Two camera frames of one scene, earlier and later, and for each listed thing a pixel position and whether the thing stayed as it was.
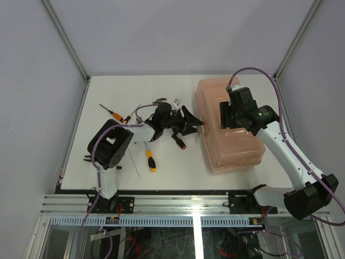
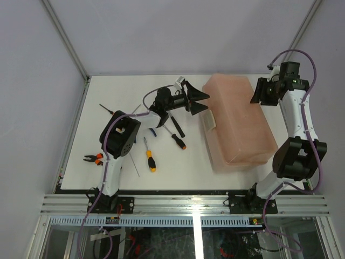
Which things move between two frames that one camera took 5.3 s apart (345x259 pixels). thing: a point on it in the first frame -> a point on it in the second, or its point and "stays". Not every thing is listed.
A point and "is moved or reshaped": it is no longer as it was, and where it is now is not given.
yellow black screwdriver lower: x=151 y=162 stays
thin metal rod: x=133 y=162 stays
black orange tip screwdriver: x=179 y=141 stays
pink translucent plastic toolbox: x=227 y=149 is moved or reshaped
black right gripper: x=224 y=109 -> x=258 y=96
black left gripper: x=190 y=120 -> x=192 y=94
